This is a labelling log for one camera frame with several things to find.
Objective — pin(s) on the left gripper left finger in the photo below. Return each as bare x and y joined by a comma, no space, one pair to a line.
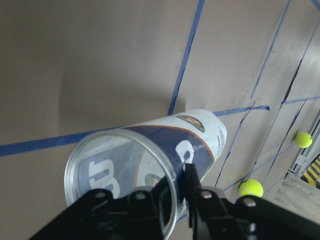
143,214

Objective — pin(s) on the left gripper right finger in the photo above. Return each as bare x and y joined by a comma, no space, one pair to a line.
213,217

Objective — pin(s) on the clear tennis ball can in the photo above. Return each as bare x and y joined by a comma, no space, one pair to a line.
141,155

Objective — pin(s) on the tennis ball centre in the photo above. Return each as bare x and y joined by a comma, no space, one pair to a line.
251,187

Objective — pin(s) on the tennis ball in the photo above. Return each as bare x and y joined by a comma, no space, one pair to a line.
251,187
303,140

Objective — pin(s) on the tennis ball lower right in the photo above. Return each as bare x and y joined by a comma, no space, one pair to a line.
303,140

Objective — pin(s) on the brown paper table mat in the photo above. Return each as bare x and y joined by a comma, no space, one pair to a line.
69,67

